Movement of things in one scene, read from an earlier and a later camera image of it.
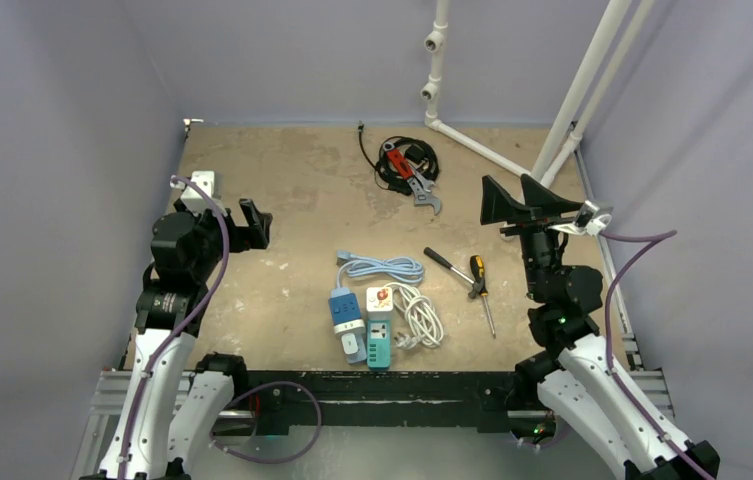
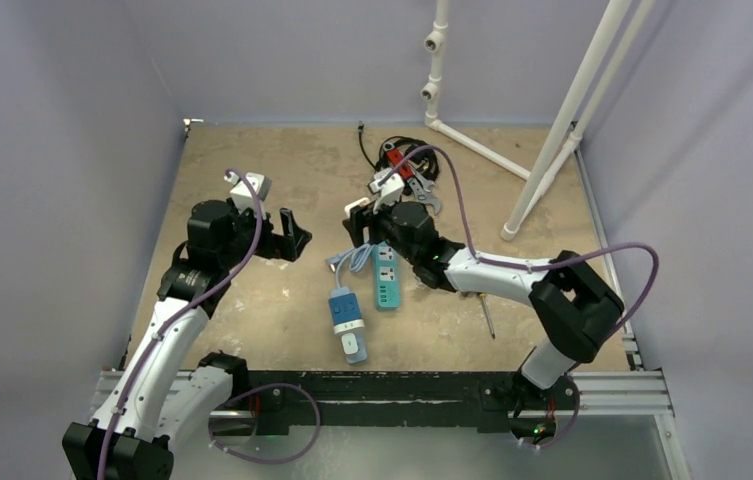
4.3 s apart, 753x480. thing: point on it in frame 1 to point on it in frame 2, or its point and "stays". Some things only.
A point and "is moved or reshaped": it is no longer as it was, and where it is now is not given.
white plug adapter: (379, 299) to (358, 203)
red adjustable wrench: (418, 185) stays
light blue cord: (390, 267) is moved or reshaped
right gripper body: (534, 224) to (361, 218)
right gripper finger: (497, 207) to (355, 225)
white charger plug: (349, 343) stays
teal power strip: (378, 344) to (386, 276)
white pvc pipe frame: (571, 124) stays
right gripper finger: (542, 201) to (377, 225)
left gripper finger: (265, 219) to (294, 236)
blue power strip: (347, 318) stays
